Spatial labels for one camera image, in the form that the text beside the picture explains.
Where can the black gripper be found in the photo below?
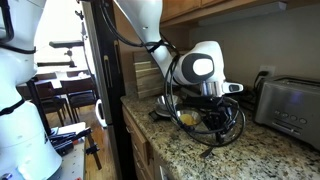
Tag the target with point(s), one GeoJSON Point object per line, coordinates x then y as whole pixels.
{"type": "Point", "coordinates": [218, 115]}

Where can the silver metal spoon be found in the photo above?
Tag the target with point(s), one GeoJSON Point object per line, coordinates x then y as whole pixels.
{"type": "Point", "coordinates": [207, 152]}

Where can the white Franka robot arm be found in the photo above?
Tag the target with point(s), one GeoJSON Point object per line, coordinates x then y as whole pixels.
{"type": "Point", "coordinates": [20, 133]}

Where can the steel bowl with yellow powder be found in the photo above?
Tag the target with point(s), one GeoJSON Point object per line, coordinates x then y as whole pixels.
{"type": "Point", "coordinates": [188, 119]}

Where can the empty steel bowl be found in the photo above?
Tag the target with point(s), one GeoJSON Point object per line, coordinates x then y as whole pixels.
{"type": "Point", "coordinates": [163, 100]}

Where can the black kitchen scale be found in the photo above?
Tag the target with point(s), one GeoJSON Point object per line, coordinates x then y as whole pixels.
{"type": "Point", "coordinates": [156, 115]}

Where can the stainless steel toaster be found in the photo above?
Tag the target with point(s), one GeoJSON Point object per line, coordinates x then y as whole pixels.
{"type": "Point", "coordinates": [290, 106]}

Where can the wooden lower cabinet drawers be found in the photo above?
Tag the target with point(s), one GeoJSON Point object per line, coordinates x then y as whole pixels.
{"type": "Point", "coordinates": [138, 143]}

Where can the striped wooden cutting board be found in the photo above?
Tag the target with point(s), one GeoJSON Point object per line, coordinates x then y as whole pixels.
{"type": "Point", "coordinates": [148, 81]}

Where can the black steel refrigerator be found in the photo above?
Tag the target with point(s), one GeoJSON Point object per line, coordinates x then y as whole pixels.
{"type": "Point", "coordinates": [115, 100]}

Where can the dark cutting board light strip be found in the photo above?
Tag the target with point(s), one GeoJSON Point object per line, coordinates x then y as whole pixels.
{"type": "Point", "coordinates": [141, 56]}

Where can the black bar clamp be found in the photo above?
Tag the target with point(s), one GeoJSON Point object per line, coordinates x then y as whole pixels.
{"type": "Point", "coordinates": [94, 150]}

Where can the wooden upper cabinet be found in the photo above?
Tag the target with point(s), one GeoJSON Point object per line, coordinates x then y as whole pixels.
{"type": "Point", "coordinates": [180, 8]}

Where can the dark wooden chair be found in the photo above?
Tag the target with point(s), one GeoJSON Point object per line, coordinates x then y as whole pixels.
{"type": "Point", "coordinates": [50, 100]}
{"type": "Point", "coordinates": [80, 96]}

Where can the white perforated robot table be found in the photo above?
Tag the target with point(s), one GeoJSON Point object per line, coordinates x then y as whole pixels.
{"type": "Point", "coordinates": [71, 163]}

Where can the black hand tools pile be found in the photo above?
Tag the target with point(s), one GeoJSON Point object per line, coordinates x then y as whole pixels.
{"type": "Point", "coordinates": [65, 141]}

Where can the dark dining table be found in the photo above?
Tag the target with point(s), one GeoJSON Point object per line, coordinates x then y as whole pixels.
{"type": "Point", "coordinates": [66, 80]}

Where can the black stand pole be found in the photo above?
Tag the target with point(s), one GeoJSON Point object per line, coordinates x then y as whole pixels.
{"type": "Point", "coordinates": [38, 106]}

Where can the white wall outlet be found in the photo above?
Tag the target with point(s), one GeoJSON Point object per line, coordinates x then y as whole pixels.
{"type": "Point", "coordinates": [270, 69]}

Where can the black camera on arm stand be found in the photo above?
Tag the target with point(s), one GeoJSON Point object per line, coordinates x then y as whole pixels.
{"type": "Point", "coordinates": [65, 44]}

